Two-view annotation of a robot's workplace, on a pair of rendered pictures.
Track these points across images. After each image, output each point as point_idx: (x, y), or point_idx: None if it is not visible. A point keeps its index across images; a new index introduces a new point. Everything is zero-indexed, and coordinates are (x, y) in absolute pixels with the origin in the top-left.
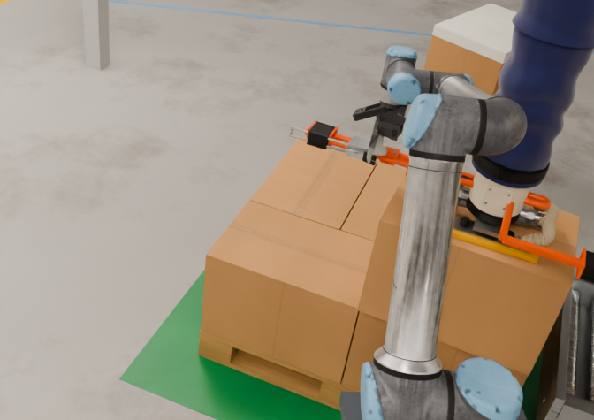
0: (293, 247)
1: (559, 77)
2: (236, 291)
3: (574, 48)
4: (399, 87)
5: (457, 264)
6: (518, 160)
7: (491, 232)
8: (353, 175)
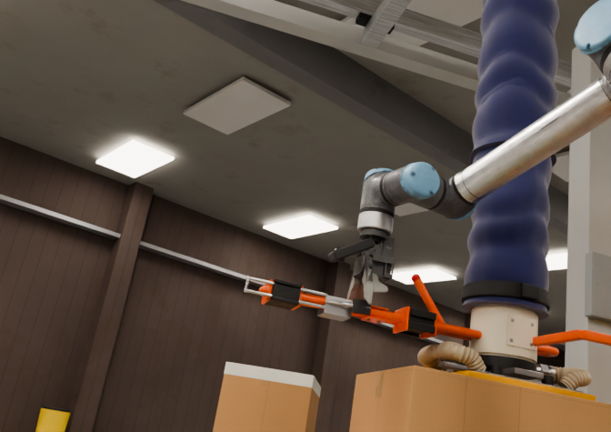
0: None
1: (544, 182)
2: None
3: None
4: (420, 171)
5: (523, 417)
6: (535, 272)
7: (535, 371)
8: None
